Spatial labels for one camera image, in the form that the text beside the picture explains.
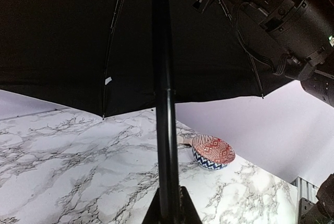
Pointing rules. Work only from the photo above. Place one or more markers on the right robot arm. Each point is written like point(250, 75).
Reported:
point(292, 39)

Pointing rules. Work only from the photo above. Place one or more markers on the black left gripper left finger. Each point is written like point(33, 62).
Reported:
point(153, 215)

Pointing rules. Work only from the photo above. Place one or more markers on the beige and black umbrella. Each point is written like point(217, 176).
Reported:
point(110, 57)

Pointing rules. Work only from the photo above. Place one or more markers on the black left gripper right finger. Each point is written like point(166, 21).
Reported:
point(189, 213)

